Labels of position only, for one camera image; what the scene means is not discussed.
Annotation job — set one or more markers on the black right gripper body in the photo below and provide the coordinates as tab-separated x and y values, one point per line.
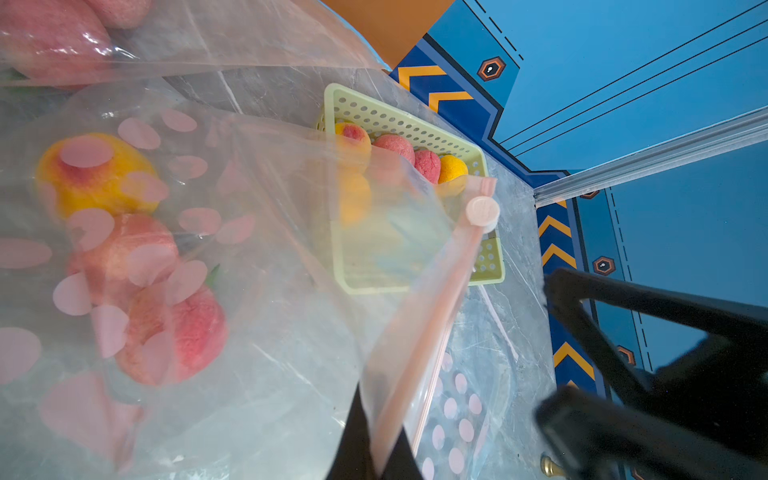
718	390

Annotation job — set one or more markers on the aluminium corner post right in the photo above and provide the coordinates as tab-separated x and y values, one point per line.
736	133

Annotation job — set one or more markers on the yellow basket peach right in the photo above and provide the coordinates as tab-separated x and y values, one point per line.
452	177

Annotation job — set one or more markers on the pink basket peach right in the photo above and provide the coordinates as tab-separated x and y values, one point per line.
429	165

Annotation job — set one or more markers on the pink basket peach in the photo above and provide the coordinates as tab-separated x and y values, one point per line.
391	153
429	165

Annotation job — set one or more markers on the pink-trimmed bag of bags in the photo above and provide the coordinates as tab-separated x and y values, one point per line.
495	370

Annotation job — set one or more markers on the plain yellow peach with leaf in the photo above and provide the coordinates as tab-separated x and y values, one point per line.
355	197

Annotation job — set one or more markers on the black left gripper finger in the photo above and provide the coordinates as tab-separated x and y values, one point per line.
353	459

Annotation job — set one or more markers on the large pink peach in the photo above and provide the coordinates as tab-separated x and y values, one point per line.
139	252

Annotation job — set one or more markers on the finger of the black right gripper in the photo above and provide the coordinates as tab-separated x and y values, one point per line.
588	434
566	289

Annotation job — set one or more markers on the pink basket peach left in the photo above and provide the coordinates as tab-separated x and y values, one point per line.
391	153

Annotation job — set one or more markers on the green perforated plastic basket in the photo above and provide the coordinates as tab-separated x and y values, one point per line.
409	222

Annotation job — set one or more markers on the clear zip-top bag pink zipper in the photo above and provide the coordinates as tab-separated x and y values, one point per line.
243	363

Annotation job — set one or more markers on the clear zip-top bag blue zipper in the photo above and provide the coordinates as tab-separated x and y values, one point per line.
188	37

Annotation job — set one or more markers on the yellow red-blush basket peach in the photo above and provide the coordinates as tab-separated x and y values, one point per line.
356	143

